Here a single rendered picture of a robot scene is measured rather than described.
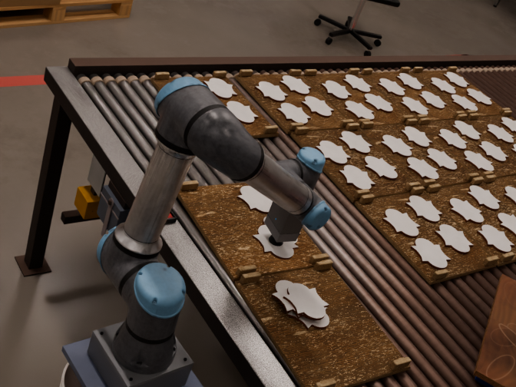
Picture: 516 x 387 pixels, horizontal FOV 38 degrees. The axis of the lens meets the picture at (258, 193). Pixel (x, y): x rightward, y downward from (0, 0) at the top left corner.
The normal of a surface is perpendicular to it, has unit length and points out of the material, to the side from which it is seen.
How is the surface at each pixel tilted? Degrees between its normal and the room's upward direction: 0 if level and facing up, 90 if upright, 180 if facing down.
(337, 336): 0
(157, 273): 7
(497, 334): 0
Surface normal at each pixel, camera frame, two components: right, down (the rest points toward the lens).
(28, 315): 0.30, -0.77
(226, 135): 0.32, -0.04
